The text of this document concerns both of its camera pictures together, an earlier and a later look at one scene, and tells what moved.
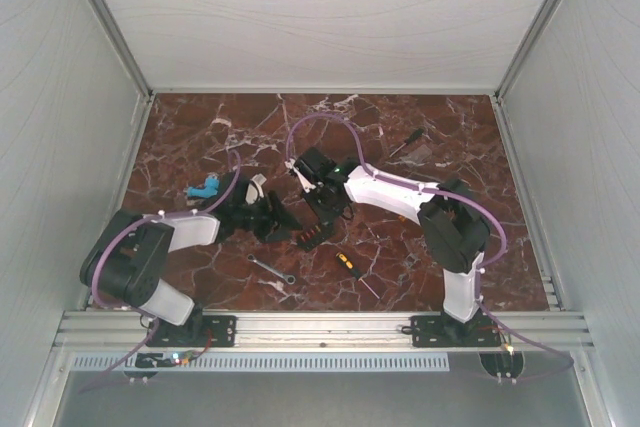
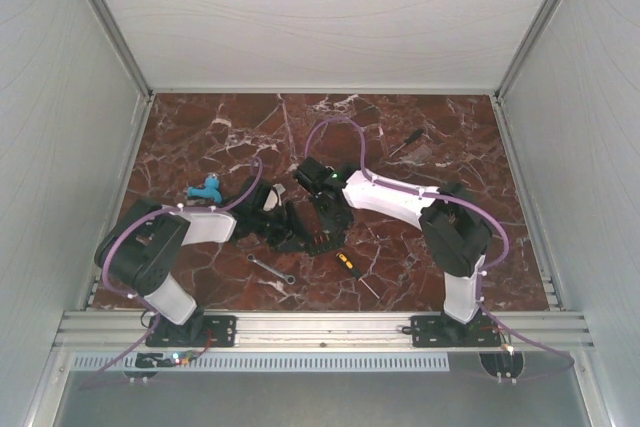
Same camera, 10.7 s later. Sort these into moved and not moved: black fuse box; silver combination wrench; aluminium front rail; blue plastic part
Moved: black fuse box
Not moved: silver combination wrench; blue plastic part; aluminium front rail
